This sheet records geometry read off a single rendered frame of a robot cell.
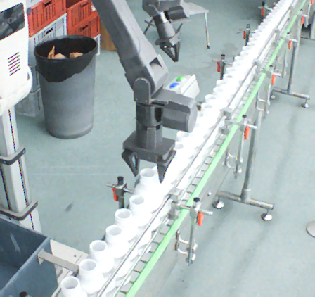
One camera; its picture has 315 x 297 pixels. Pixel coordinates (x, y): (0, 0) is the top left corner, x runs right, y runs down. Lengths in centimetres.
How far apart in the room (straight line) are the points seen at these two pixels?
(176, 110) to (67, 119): 244
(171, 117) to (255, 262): 170
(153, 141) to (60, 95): 228
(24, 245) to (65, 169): 180
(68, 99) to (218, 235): 135
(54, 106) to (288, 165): 163
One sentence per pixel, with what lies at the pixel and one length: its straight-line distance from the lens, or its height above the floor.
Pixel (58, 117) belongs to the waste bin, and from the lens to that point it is 344.
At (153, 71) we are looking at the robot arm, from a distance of 101.
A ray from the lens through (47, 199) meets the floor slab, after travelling 301.
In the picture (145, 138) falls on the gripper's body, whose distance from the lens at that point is 108.
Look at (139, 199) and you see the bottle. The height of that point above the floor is 115.
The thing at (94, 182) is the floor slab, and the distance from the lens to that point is 311.
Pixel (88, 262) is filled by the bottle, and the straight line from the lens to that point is 101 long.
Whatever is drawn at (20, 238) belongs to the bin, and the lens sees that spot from 147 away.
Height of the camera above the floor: 189
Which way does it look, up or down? 32 degrees down
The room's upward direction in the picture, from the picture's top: 1 degrees clockwise
